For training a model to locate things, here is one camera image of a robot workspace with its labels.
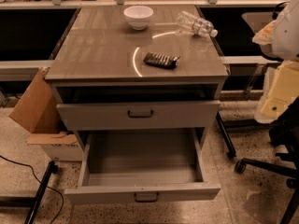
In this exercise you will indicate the brown cardboard sheet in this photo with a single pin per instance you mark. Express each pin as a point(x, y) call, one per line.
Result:
point(36, 110)

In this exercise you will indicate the grey upper closed drawer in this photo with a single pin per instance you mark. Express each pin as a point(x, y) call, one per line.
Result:
point(126, 116)

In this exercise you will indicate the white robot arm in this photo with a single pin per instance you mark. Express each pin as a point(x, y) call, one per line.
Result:
point(281, 85)

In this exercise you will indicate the white ceramic bowl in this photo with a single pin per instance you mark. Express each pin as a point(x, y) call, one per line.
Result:
point(138, 17)

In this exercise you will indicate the black office chair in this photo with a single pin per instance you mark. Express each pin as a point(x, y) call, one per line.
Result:
point(284, 132)

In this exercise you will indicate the clear plastic water bottle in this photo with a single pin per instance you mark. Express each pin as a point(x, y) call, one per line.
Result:
point(195, 25)

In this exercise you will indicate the black table leg left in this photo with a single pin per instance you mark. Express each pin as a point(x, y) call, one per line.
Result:
point(31, 202)

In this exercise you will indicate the grey drawer cabinet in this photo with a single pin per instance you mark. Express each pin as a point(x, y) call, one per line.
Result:
point(101, 61)

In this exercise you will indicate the white cardboard box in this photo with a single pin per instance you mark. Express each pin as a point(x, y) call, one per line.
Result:
point(58, 146)

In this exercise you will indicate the grey open lower drawer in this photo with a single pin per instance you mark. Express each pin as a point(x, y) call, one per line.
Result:
point(142, 166)

